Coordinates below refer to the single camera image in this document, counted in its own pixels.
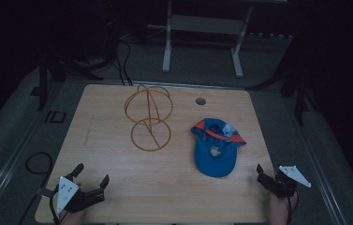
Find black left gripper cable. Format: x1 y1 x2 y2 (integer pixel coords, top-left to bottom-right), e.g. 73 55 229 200
49 188 62 225

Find blue cap with orange trim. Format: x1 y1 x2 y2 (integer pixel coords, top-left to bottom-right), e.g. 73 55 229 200
190 117 247 178

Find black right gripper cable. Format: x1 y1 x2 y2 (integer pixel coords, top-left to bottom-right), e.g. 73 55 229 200
285 192 300 223

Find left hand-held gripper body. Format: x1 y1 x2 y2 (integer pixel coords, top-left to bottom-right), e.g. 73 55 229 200
54 175 107 215

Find person's right hand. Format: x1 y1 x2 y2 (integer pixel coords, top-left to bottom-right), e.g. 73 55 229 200
268 190 300 225

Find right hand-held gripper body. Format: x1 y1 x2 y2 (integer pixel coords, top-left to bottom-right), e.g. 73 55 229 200
270 165 312 199

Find black floor cables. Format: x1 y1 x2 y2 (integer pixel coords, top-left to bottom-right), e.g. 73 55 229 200
113 37 135 86

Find black metal stand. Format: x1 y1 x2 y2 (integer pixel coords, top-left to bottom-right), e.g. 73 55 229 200
248 37 313 128
29 46 116 113

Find black looped floor cable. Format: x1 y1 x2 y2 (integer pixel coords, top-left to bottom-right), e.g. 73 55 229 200
24 151 54 175

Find gold wire hat stand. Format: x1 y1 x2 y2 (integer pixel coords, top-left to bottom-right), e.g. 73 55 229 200
124 83 174 153

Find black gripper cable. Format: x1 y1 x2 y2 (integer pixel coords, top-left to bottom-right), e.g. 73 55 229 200
285 192 300 223
49 188 62 225

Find white metal table frame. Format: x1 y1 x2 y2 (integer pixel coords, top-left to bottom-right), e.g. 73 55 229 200
161 0 255 79

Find person's left hand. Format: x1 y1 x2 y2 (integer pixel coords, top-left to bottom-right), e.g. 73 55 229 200
58 208 87 225

